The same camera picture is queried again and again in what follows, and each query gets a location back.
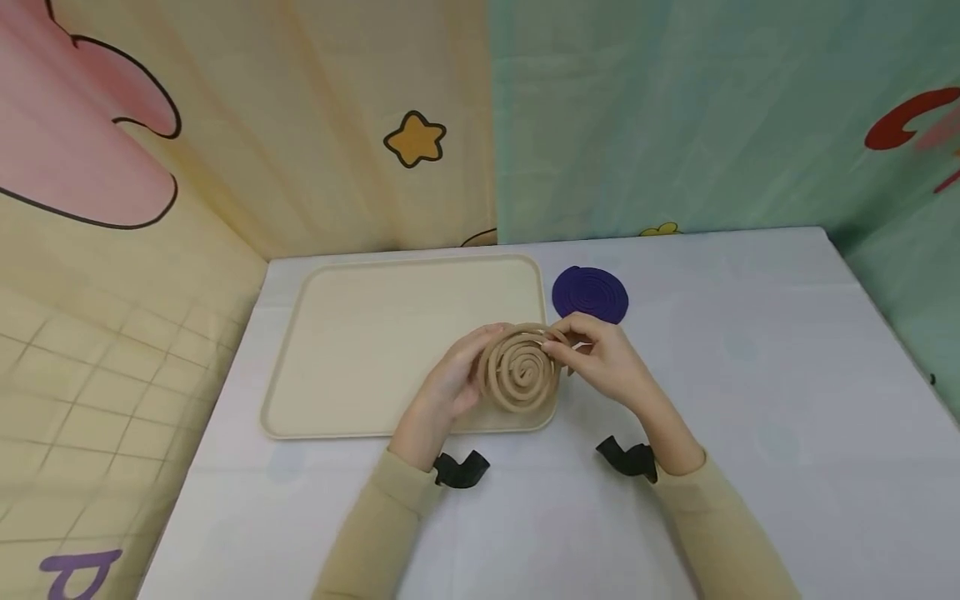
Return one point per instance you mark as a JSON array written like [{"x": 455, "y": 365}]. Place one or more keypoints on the person's right thumb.
[{"x": 568, "y": 357}]

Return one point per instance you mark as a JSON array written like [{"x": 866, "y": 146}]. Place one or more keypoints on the person's left fingers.
[{"x": 486, "y": 350}]

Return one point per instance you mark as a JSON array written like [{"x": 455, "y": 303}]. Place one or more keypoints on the beige spiral coil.
[{"x": 523, "y": 373}]

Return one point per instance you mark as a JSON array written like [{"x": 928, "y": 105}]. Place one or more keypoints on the person's left forearm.
[{"x": 379, "y": 529}]

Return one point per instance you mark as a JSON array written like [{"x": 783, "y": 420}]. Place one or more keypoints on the person's left hand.
[{"x": 446, "y": 392}]

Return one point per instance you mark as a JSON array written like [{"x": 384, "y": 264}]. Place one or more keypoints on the person's right index finger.
[{"x": 574, "y": 325}]

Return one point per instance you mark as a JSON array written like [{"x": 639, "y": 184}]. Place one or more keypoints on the purple spiral coil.
[{"x": 590, "y": 293}]

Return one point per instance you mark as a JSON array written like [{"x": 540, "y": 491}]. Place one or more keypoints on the person's right forearm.
[{"x": 724, "y": 533}]

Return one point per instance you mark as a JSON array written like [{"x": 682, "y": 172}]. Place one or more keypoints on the beige plastic tray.
[{"x": 367, "y": 350}]

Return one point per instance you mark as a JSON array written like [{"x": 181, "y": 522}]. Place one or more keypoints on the black wrist band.
[
  {"x": 460, "y": 470},
  {"x": 628, "y": 458}
]

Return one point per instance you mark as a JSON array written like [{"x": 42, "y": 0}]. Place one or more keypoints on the person's right hand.
[{"x": 622, "y": 375}]

